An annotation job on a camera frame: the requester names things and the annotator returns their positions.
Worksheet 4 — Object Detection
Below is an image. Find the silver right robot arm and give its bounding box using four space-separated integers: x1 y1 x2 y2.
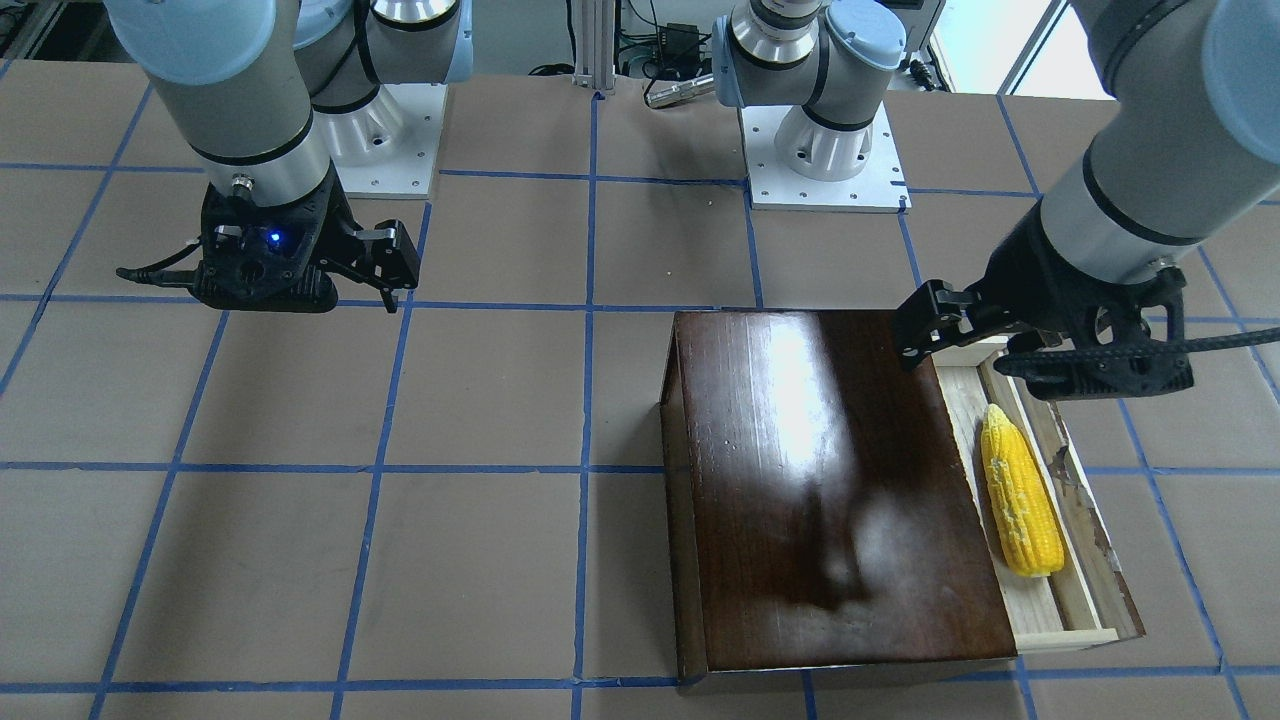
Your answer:
105 1 474 313

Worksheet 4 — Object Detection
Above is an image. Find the aluminium frame post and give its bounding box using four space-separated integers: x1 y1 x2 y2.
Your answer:
567 0 620 97

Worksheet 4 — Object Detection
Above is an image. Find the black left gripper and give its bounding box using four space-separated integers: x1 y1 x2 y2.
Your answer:
893 206 1185 372

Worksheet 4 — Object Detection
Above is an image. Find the yellow corn cob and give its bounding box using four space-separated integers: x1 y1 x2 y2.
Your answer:
979 404 1066 578

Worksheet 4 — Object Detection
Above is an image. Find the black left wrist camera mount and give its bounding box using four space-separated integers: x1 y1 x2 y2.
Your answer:
993 327 1279 401

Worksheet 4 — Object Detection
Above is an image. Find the dark brown wooden cabinet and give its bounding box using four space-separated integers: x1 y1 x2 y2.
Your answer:
659 309 1018 692

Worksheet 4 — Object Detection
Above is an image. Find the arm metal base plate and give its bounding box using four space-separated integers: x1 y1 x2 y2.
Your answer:
316 85 449 200
739 105 913 213

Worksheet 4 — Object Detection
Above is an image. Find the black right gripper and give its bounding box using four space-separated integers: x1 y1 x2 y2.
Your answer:
200 170 421 314

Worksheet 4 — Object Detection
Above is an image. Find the wooden drawer with brass plate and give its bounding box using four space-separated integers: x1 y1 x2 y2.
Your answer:
931 336 1146 653

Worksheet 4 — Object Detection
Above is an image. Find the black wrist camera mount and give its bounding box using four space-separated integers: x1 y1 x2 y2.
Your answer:
993 327 1279 401
115 225 339 314

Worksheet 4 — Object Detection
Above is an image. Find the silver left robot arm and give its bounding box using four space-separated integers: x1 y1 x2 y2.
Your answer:
710 1 1277 398

